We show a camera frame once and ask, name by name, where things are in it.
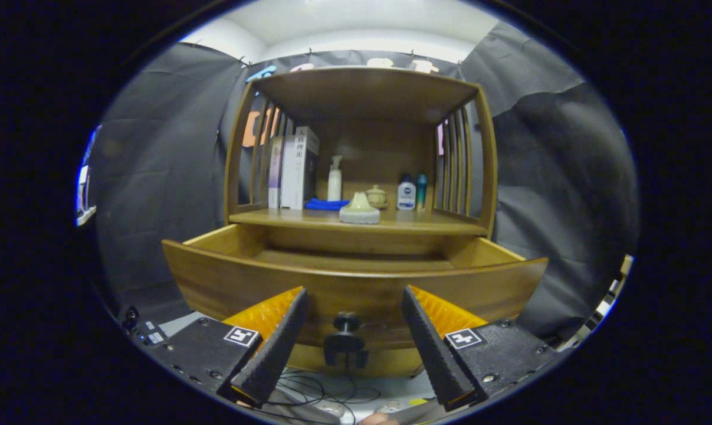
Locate black device with stickers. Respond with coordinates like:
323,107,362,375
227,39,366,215
133,321,169,349

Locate blue folded cloth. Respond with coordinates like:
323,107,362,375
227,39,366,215
304,198,352,211

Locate wooden countertop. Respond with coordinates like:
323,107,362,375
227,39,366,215
229,198,489,237

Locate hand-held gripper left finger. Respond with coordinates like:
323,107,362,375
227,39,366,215
149,286,309,409

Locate wooden cabinet door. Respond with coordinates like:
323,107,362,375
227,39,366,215
347,345,421,378
285,344,347,376

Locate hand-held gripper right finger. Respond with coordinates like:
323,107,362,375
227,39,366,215
401,285,569,412

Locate thin purple book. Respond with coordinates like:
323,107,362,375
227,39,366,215
268,136,285,209

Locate thick white book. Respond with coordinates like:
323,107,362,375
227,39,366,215
280,126,320,210

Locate wooden cabinet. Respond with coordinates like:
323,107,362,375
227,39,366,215
223,66,499,378

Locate black floor cables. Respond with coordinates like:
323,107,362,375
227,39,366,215
255,369,386,423

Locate white spray bottle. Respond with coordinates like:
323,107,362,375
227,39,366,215
327,155,343,202

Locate black backdrop cloth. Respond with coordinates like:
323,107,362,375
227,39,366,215
87,21,639,343

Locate white lotion bottle blue cap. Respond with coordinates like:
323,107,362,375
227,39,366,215
396,174,416,211

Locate wooden drawer with black knob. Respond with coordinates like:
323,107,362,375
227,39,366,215
162,223,549,350

